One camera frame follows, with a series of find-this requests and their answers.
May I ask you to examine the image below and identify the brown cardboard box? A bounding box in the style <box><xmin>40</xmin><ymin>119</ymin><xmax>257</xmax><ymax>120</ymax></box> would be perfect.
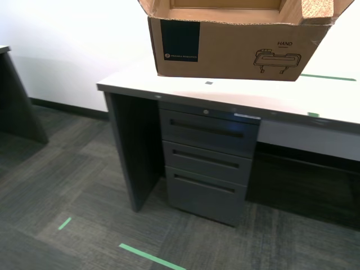
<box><xmin>137</xmin><ymin>0</ymin><xmax>356</xmax><ymax>82</ymax></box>

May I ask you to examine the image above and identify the dark grey desk side panel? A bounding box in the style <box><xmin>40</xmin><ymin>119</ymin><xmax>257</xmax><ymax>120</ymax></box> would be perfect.
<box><xmin>104</xmin><ymin>92</ymin><xmax>161</xmax><ymax>212</ymax></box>

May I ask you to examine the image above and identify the tall dark grey cabinet drawer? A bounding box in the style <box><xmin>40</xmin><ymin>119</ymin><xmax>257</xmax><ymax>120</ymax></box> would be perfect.
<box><xmin>165</xmin><ymin>165</ymin><xmax>248</xmax><ymax>227</ymax></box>

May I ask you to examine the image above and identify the long green floor tape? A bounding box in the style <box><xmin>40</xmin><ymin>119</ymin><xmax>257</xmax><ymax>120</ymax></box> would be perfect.
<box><xmin>119</xmin><ymin>243</ymin><xmax>187</xmax><ymax>270</ymax></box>

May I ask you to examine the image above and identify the white desk front panel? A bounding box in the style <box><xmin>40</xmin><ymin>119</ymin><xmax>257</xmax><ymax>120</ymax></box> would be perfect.
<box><xmin>258</xmin><ymin>120</ymin><xmax>360</xmax><ymax>161</ymax></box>

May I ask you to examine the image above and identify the short green floor tape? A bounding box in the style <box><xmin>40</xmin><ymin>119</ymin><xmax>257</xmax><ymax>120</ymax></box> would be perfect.
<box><xmin>58</xmin><ymin>217</ymin><xmax>73</xmax><ymax>231</ymax></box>

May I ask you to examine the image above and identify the green tape strip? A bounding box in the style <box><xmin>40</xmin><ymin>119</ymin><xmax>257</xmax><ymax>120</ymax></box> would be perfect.
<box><xmin>300</xmin><ymin>73</ymin><xmax>357</xmax><ymax>82</ymax></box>

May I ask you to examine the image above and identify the dark grey desk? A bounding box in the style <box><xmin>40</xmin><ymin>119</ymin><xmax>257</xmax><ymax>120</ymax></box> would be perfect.
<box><xmin>0</xmin><ymin>44</ymin><xmax>49</xmax><ymax>146</ymax></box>

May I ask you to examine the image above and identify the dark grey drawer pedestal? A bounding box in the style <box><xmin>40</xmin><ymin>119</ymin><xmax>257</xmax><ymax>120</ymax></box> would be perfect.
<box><xmin>159</xmin><ymin>100</ymin><xmax>262</xmax><ymax>228</ymax></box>

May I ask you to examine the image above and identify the black wall baseboard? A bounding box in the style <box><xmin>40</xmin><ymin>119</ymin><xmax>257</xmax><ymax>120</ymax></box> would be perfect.
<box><xmin>29</xmin><ymin>97</ymin><xmax>110</xmax><ymax>121</ymax></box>

